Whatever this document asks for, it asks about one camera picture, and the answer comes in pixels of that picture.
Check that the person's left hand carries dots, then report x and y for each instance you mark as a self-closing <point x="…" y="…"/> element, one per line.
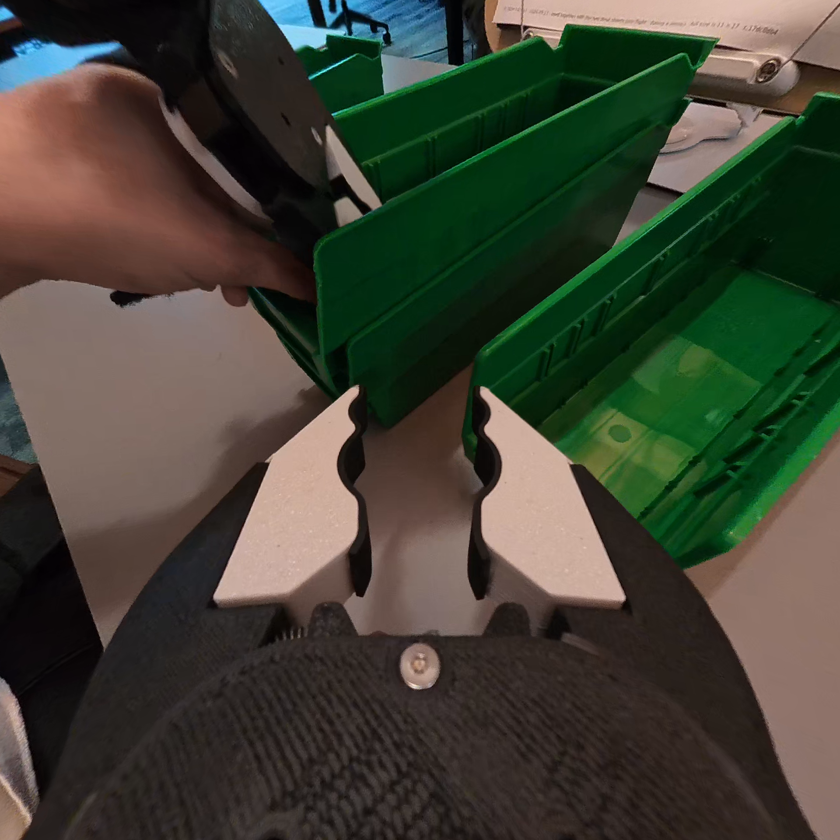
<point x="98" y="197"/>

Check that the instruction sheet on clipboard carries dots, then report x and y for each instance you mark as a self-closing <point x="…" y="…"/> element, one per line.
<point x="728" y="75"/>

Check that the black office chair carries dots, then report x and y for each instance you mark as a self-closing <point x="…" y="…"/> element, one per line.
<point x="348" y="14"/>

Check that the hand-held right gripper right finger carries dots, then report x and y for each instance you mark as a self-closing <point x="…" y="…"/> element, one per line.
<point x="544" y="538"/>

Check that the printed instruction sheet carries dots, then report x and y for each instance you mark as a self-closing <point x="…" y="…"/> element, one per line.
<point x="656" y="16"/>

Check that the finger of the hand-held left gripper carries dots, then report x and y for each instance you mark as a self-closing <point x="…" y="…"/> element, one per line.
<point x="348" y="211"/>
<point x="351" y="170"/>

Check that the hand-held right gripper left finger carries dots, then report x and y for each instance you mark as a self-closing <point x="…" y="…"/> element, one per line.
<point x="295" y="538"/>

